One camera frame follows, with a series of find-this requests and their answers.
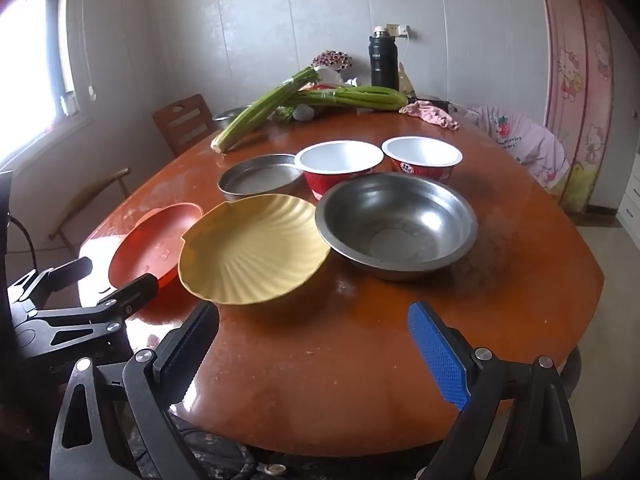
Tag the window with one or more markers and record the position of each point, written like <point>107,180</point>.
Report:
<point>37,89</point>

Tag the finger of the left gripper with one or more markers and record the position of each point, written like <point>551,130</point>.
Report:
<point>33,290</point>
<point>106,319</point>

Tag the front celery bunch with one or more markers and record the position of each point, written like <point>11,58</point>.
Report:
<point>256,113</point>

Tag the brown slatted wooden chair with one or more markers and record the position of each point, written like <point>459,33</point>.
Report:
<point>184,123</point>

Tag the small steel bowl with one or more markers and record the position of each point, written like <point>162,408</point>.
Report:
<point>224,120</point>

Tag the dried flower bouquet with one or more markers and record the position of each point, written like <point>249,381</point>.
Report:
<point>333,60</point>

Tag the steel pan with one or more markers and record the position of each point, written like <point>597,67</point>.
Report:
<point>266,174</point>

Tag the celery bunch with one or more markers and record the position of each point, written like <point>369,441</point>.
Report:
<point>256,113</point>
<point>321,97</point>

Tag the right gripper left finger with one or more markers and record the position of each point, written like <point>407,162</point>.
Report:
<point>88,441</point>

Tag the white foam-net fruit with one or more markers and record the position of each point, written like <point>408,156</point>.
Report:
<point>303,113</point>

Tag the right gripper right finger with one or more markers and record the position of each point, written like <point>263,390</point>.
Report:
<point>540,439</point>

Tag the hello kitty pink door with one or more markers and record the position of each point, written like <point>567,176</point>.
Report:
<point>580,96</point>

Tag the orange plastic plate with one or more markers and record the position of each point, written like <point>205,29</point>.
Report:
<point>154,245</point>

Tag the black thermos bottle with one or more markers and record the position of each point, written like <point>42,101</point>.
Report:
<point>383,59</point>

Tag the yellow shell-shaped plate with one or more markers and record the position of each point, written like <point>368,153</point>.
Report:
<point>252,251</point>

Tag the rear celery bunch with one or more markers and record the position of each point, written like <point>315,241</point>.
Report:
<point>321,97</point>

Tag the white shelf cabinet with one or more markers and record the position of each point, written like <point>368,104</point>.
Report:
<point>628,213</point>

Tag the small red paper bowl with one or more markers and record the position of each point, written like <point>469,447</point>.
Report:
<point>423,157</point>

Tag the large red paper bowl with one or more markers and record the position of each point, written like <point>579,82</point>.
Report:
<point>327,164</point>

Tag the large steel bowl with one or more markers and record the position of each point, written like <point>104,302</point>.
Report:
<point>396,226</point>

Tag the pink cloth on table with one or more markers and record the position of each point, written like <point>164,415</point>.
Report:
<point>430,113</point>

